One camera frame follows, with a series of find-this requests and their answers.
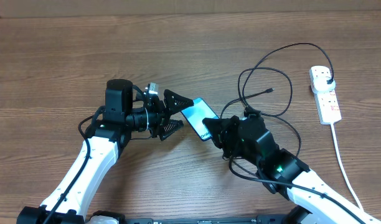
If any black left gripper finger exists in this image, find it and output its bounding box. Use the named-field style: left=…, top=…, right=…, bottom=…
left=158, top=119, right=184, bottom=141
left=164, top=89, right=194, bottom=115

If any Samsung Galaxy smartphone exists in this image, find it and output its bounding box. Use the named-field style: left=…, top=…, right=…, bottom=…
left=181, top=98, right=219, bottom=141

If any black USB charging cable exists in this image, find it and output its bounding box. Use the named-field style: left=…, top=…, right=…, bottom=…
left=220, top=42, right=335, bottom=158

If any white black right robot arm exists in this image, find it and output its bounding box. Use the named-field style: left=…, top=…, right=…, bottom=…
left=202, top=109, right=379, bottom=223

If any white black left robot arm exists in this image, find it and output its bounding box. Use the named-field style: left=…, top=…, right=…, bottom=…
left=17, top=79, right=194, bottom=223

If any white charger plug adapter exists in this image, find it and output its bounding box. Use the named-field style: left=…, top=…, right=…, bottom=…
left=311, top=77, right=336, bottom=94

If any white power strip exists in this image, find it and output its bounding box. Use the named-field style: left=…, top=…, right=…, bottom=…
left=309, top=65, right=342, bottom=125

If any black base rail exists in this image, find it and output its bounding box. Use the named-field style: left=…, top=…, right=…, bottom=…
left=125, top=215, right=287, bottom=224

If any white power strip cord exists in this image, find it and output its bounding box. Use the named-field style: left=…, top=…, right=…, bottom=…
left=329, top=123, right=365, bottom=211

